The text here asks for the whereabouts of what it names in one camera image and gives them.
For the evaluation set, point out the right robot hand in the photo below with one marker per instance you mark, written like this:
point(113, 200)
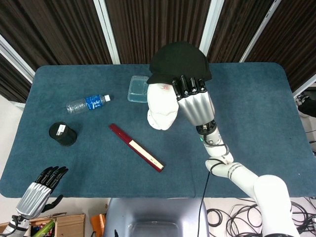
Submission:
point(195, 98)

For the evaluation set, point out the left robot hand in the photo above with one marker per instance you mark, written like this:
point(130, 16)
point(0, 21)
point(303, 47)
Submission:
point(37, 190)

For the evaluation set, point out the black cap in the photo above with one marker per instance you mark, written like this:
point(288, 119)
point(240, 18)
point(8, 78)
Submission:
point(181, 63)

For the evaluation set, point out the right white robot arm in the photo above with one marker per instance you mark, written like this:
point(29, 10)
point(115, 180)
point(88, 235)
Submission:
point(247, 177)

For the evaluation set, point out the white mannequin head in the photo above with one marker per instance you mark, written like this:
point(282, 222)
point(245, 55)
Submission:
point(161, 106)

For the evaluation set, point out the cardboard box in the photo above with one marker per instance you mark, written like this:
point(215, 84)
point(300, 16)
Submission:
point(69, 224)

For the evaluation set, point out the clear plastic container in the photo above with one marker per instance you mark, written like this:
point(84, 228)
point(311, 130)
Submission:
point(138, 90)

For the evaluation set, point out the black cylindrical can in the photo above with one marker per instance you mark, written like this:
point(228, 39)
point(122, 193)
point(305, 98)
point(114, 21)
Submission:
point(63, 134)

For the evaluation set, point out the blue table mat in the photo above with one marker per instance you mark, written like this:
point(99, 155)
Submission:
point(98, 160)

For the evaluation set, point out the orange object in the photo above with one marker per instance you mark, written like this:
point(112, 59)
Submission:
point(98, 222)

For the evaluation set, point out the red folding fan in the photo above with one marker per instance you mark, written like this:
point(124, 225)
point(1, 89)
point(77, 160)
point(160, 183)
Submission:
point(135, 147)

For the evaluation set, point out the clear water bottle blue label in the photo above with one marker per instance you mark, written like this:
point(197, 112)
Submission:
point(86, 103)

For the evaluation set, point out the white sneaker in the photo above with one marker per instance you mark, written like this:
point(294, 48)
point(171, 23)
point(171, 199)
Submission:
point(307, 103)

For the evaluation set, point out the grey robot torso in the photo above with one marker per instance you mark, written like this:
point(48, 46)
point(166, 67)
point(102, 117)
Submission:
point(155, 217)

